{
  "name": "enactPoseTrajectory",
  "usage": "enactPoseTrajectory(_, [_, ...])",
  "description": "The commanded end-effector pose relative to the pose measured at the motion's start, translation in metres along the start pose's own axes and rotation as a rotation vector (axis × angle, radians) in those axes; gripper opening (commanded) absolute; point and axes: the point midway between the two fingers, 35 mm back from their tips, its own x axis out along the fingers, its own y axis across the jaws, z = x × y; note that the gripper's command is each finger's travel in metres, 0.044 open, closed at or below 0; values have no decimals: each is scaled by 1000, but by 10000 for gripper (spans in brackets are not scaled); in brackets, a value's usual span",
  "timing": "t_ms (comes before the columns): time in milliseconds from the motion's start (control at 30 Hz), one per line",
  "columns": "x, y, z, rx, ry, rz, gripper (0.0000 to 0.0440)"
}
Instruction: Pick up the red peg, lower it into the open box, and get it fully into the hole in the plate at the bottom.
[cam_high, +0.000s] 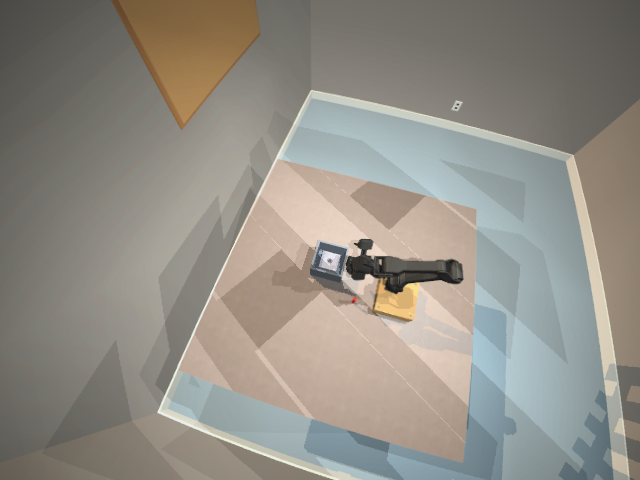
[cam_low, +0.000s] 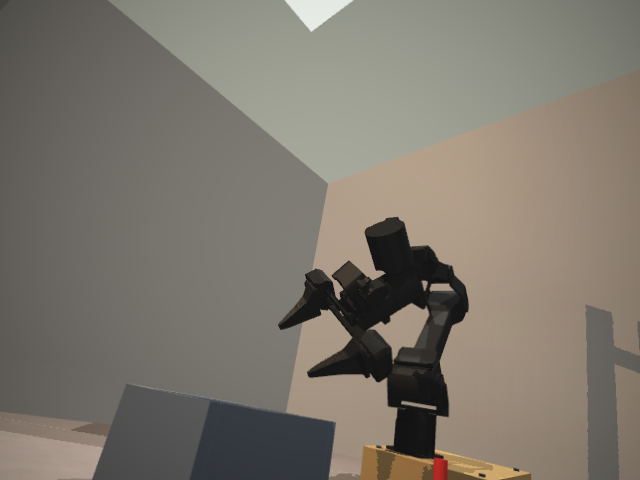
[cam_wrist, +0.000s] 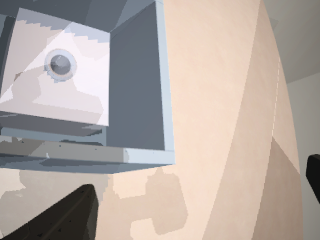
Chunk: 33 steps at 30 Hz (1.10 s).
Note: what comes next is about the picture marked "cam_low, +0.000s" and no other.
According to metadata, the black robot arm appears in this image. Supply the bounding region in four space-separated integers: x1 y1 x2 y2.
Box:
331 217 469 459

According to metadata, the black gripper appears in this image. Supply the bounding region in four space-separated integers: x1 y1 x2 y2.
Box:
278 269 397 383

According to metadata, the red peg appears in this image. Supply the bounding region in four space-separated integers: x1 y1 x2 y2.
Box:
433 457 448 480

